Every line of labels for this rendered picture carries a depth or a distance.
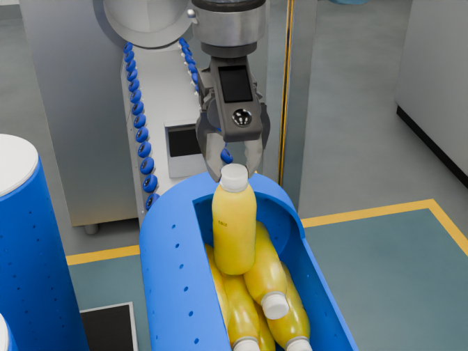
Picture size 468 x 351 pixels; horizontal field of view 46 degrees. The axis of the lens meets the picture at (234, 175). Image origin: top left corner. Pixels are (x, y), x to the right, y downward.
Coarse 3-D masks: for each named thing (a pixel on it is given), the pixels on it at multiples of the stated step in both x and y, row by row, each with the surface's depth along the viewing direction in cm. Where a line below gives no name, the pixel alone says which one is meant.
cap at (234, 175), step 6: (222, 168) 78; (228, 168) 78; (234, 168) 78; (240, 168) 78; (222, 174) 77; (228, 174) 77; (234, 174) 77; (240, 174) 77; (246, 174) 77; (222, 180) 78; (228, 180) 77; (234, 180) 76; (240, 180) 77; (246, 180) 78; (228, 186) 77; (234, 186) 77; (240, 186) 77
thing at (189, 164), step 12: (180, 120) 132; (192, 120) 132; (168, 132) 130; (180, 132) 130; (192, 132) 131; (168, 144) 133; (180, 144) 132; (192, 144) 133; (168, 156) 135; (180, 156) 136; (192, 156) 137; (168, 168) 139; (180, 168) 138; (192, 168) 139; (204, 168) 140
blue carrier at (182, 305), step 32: (192, 192) 86; (256, 192) 87; (160, 224) 86; (192, 224) 81; (288, 224) 100; (160, 256) 81; (192, 256) 76; (288, 256) 101; (160, 288) 78; (192, 288) 72; (320, 288) 88; (160, 320) 74; (192, 320) 69; (320, 320) 88
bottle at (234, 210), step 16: (224, 192) 78; (240, 192) 78; (224, 208) 78; (240, 208) 78; (256, 208) 82; (224, 224) 80; (240, 224) 80; (224, 240) 82; (240, 240) 82; (224, 256) 84; (240, 256) 84; (224, 272) 86; (240, 272) 86
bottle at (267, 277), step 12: (264, 228) 96; (264, 240) 92; (264, 252) 90; (264, 264) 88; (276, 264) 88; (252, 276) 87; (264, 276) 86; (276, 276) 86; (252, 288) 86; (264, 288) 85; (276, 288) 85
